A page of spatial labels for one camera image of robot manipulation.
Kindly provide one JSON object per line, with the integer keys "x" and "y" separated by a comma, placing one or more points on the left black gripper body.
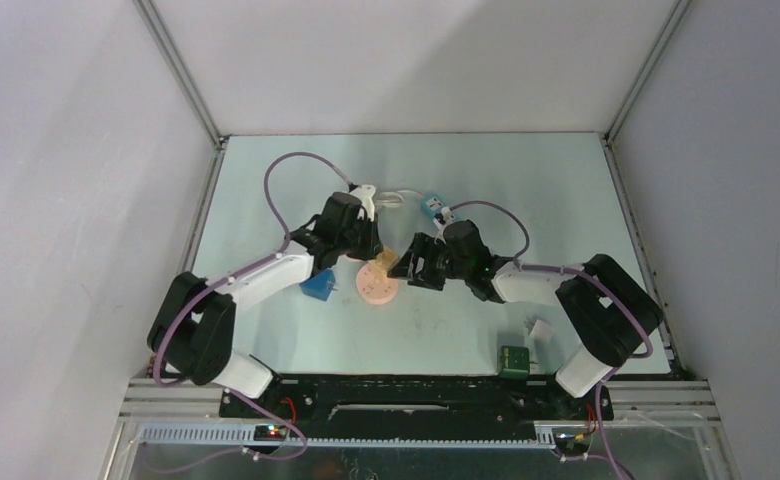
{"x": 361, "y": 223}

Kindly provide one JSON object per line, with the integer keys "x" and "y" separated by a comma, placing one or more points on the small white plug adapter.
{"x": 540, "y": 331}

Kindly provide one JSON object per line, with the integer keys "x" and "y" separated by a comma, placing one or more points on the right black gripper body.
{"x": 440, "y": 259}

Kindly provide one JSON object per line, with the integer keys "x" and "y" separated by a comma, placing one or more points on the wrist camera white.
{"x": 444, "y": 217}
{"x": 366, "y": 195}

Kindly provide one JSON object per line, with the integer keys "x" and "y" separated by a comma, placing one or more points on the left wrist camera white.
{"x": 366, "y": 195}

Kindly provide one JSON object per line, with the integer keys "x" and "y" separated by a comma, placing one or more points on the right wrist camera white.
{"x": 444, "y": 217}

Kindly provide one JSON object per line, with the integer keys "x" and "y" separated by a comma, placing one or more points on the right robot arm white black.
{"x": 612, "y": 315}

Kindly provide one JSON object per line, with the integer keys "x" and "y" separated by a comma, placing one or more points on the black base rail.
{"x": 427, "y": 408}

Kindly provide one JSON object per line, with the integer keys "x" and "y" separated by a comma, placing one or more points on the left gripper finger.
{"x": 372, "y": 245}
{"x": 350, "y": 243}

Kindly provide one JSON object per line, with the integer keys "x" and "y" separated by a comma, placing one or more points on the yellow cube plug adapter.
{"x": 385, "y": 261}

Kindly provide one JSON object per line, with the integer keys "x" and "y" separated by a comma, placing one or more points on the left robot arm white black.
{"x": 194, "y": 328}

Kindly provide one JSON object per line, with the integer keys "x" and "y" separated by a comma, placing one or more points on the teal power strip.
{"x": 432, "y": 205}

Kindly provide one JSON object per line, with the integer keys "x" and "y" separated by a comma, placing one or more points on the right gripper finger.
{"x": 415, "y": 258}
{"x": 427, "y": 279}

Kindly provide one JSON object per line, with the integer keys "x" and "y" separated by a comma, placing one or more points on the blue cube plug adapter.
{"x": 320, "y": 286}

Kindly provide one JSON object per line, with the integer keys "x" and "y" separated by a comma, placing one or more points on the pink round power socket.
{"x": 374, "y": 286}

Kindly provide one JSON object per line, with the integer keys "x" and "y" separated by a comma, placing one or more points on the green cube plug adapter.
{"x": 516, "y": 363}

